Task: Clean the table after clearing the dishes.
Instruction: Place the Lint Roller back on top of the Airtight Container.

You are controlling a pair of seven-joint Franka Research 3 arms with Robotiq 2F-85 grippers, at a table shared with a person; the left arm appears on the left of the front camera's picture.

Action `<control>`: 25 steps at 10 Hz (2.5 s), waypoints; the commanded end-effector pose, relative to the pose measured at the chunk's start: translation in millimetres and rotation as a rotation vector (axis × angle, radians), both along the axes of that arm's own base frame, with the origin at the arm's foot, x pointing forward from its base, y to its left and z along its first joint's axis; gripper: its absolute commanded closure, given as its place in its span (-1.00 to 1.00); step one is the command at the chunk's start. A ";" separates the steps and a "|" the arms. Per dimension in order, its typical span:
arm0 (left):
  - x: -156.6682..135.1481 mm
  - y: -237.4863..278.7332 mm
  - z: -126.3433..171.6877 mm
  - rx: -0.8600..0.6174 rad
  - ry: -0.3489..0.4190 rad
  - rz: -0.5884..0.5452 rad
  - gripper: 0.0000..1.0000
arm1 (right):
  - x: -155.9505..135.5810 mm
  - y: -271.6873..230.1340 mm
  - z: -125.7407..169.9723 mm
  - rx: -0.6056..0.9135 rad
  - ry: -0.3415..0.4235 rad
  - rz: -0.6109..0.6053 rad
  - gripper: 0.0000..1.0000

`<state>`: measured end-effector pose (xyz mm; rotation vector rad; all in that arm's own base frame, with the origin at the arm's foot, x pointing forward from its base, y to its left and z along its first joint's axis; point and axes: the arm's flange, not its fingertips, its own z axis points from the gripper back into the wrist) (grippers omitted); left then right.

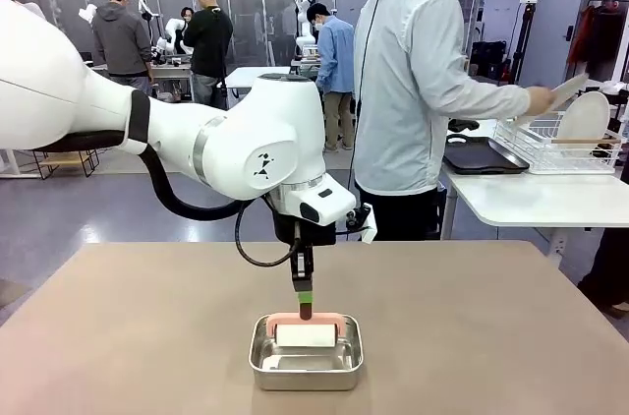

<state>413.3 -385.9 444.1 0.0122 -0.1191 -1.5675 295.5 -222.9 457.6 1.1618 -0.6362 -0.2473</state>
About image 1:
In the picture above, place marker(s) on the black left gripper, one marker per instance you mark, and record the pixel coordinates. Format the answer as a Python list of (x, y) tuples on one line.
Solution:
[(304, 233)]

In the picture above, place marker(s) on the pink lint roller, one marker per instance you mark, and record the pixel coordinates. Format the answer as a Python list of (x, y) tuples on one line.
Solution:
[(304, 336)]

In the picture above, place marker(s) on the white sleeved right forearm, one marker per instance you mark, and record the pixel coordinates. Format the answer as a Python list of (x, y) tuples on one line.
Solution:
[(496, 95)]

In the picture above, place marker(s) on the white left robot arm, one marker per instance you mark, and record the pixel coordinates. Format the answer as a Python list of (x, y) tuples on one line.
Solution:
[(147, 130)]

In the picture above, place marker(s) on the person's right hand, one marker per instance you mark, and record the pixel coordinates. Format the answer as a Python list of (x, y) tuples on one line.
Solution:
[(540, 100)]

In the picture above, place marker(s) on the stainless steel rectangular container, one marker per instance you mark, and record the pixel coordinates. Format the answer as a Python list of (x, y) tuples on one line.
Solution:
[(304, 378)]

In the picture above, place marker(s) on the person in white jacket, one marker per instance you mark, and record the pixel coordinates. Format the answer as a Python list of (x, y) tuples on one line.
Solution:
[(403, 90)]

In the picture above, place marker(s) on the person in blue shirt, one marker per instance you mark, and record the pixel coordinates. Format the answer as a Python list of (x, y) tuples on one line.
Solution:
[(336, 61)]

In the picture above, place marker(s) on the white side table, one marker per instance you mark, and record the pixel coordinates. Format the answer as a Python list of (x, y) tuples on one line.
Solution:
[(540, 198)]

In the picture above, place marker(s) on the man in dark sweater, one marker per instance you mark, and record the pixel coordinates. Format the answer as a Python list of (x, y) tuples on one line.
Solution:
[(209, 46)]

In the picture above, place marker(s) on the black equipment cases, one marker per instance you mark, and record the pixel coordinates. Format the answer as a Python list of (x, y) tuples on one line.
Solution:
[(489, 61)]

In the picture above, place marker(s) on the person in dark trousers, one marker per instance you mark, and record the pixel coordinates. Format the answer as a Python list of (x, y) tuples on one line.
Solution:
[(609, 267)]

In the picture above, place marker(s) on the man in gray hoodie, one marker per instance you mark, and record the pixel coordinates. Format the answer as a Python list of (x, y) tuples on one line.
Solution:
[(120, 41)]

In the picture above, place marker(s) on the black tripod stand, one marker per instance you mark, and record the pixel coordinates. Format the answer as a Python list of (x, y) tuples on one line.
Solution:
[(521, 41)]

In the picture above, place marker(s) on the black clothes rack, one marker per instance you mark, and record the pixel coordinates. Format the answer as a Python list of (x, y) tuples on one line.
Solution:
[(604, 41)]

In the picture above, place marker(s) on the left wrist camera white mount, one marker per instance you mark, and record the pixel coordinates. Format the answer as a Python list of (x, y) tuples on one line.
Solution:
[(363, 225)]

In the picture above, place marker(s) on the low wooden shelf black frame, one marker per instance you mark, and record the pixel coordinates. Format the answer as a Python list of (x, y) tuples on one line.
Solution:
[(64, 159)]

